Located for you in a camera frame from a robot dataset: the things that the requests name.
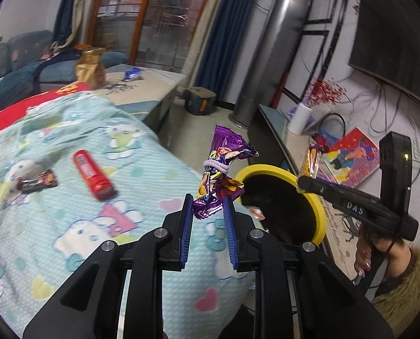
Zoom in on right hand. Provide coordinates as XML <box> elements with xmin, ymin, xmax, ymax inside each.
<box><xmin>354</xmin><ymin>223</ymin><xmax>412</xmax><ymax>279</ymax></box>

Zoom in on red floral blanket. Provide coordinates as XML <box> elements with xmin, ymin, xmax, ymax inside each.
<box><xmin>0</xmin><ymin>83</ymin><xmax>91</xmax><ymax>131</ymax></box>

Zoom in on right blue curtain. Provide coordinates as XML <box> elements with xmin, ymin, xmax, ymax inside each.
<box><xmin>195</xmin><ymin>0</ymin><xmax>254</xmax><ymax>101</ymax></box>

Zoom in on white vase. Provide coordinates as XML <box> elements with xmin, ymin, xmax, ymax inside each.
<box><xmin>287</xmin><ymin>103</ymin><xmax>312</xmax><ymax>136</ymax></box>

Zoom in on blue sectional sofa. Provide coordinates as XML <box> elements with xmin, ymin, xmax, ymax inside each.
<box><xmin>0</xmin><ymin>29</ymin><xmax>129</xmax><ymax>121</ymax></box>

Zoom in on blue white wrapper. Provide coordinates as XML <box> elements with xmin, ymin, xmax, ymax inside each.
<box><xmin>123</xmin><ymin>67</ymin><xmax>143</xmax><ymax>81</ymax></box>

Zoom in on silver tower air conditioner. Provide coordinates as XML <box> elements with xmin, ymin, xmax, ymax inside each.
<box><xmin>229</xmin><ymin>0</ymin><xmax>310</xmax><ymax>129</ymax></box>

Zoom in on coffee table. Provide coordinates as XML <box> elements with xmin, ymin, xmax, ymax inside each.
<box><xmin>95</xmin><ymin>64</ymin><xmax>184</xmax><ymax>132</ymax></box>

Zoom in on colourful painting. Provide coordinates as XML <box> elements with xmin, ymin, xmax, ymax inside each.
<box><xmin>317</xmin><ymin>128</ymin><xmax>380</xmax><ymax>188</ymax></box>

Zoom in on small dark storage box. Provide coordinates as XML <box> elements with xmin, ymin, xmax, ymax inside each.
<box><xmin>184</xmin><ymin>86</ymin><xmax>217</xmax><ymax>116</ymax></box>

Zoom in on purple candy wrapper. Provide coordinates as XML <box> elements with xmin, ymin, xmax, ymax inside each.
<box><xmin>193</xmin><ymin>125</ymin><xmax>259</xmax><ymax>220</ymax></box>

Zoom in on red cylindrical can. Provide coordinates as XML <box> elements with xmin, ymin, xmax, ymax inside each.
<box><xmin>73</xmin><ymin>150</ymin><xmax>116</xmax><ymax>201</ymax></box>

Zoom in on fur trimmed sleeve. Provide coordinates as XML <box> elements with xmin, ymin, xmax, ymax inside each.
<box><xmin>372</xmin><ymin>246</ymin><xmax>420</xmax><ymax>338</ymax></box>

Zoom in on yellow rimmed trash bin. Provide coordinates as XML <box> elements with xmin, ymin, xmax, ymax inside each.
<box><xmin>236</xmin><ymin>164</ymin><xmax>326</xmax><ymax>246</ymax></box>

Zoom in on white orange plastic bag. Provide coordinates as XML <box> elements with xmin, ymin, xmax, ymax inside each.
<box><xmin>247</xmin><ymin>206</ymin><xmax>265</xmax><ymax>220</ymax></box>

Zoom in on left blue curtain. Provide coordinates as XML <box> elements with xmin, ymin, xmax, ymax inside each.
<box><xmin>51</xmin><ymin>0</ymin><xmax>74</xmax><ymax>51</ymax></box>

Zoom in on wall television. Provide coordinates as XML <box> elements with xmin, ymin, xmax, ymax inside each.
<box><xmin>349</xmin><ymin>0</ymin><xmax>420</xmax><ymax>104</ymax></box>

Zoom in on gold paper bag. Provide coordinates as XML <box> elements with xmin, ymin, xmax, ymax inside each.
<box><xmin>76</xmin><ymin>47</ymin><xmax>106</xmax><ymax>90</ymax></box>

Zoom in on brown chocolate bar wrapper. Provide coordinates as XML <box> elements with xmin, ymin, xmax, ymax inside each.
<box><xmin>16</xmin><ymin>169</ymin><xmax>58</xmax><ymax>194</ymax></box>

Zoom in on orange brown snack wrapper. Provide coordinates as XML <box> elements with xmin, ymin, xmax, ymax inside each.
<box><xmin>298</xmin><ymin>144</ymin><xmax>324</xmax><ymax>178</ymax></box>

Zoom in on tv console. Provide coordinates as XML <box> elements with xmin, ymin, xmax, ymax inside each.
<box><xmin>247</xmin><ymin>104</ymin><xmax>373</xmax><ymax>279</ymax></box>

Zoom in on blue curtain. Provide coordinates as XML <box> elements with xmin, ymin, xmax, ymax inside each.
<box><xmin>195</xmin><ymin>0</ymin><xmax>254</xmax><ymax>101</ymax></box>
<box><xmin>51</xmin><ymin>0</ymin><xmax>74</xmax><ymax>51</ymax></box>

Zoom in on hello kitty blanket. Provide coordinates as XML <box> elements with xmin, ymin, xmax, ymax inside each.
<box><xmin>0</xmin><ymin>90</ymin><xmax>264</xmax><ymax>339</ymax></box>

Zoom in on red berry branches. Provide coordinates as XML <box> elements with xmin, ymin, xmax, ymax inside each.
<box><xmin>303</xmin><ymin>78</ymin><xmax>346</xmax><ymax>107</ymax></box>

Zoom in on wooden glass sliding door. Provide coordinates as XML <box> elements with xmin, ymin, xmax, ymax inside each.
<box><xmin>84</xmin><ymin>0</ymin><xmax>209</xmax><ymax>73</ymax></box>

